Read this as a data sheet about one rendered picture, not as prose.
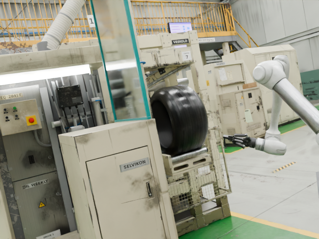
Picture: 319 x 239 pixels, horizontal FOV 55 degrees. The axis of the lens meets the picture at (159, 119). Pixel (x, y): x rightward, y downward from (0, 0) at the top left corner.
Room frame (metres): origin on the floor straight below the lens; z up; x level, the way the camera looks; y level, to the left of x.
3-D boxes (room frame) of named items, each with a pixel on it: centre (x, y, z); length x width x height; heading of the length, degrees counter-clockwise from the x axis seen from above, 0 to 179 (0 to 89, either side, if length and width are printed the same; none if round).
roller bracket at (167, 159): (2.38, 0.06, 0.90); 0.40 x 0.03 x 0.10; 25
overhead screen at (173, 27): (6.42, -0.79, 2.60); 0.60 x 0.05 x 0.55; 124
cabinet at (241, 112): (7.14, -1.93, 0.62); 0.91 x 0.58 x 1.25; 124
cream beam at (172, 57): (2.77, -0.09, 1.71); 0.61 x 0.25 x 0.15; 115
